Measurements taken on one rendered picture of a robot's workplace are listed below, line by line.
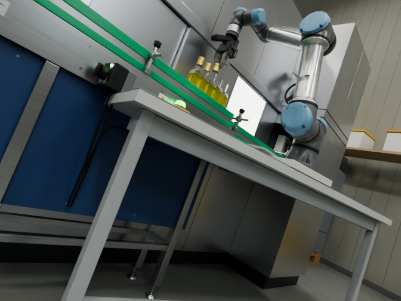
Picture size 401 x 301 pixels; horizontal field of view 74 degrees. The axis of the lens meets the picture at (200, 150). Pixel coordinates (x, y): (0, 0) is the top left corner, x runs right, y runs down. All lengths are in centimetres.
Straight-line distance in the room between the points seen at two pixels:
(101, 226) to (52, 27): 56
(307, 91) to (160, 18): 79
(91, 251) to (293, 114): 82
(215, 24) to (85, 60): 99
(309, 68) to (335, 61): 123
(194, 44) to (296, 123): 76
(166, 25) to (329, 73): 138
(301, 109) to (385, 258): 368
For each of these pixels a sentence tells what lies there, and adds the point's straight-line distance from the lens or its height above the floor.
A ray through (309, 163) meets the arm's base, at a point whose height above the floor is 81.
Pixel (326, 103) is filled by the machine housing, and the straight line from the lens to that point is 225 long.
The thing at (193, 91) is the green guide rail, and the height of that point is 94.
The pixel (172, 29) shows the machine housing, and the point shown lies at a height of 125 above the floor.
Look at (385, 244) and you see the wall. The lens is 459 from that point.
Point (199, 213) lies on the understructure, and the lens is 184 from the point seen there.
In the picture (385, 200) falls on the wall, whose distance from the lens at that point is 468.
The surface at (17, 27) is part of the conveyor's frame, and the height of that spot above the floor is 79.
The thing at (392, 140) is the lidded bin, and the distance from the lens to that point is 426.
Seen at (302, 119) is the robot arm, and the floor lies 93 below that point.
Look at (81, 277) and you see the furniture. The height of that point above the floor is 26.
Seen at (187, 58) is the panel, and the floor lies 116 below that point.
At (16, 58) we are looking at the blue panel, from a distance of 90.
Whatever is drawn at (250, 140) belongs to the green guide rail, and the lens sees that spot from 174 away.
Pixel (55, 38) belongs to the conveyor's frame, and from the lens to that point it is 91.
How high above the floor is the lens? 60
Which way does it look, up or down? 5 degrees up
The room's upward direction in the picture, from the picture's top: 21 degrees clockwise
